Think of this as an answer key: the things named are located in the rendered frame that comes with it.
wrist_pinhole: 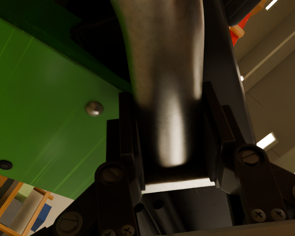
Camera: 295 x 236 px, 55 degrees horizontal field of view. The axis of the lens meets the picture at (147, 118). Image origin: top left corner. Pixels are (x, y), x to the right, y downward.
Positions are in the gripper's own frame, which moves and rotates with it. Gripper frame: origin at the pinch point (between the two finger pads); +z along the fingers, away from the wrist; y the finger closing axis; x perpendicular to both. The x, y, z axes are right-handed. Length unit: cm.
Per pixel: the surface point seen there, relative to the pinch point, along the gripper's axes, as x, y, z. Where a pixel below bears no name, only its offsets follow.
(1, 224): -454, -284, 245
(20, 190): -476, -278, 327
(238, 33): -164, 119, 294
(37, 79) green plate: 1.2, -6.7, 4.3
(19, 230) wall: -536, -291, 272
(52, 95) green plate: 0.1, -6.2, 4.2
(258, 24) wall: -418, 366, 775
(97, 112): -1.2, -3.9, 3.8
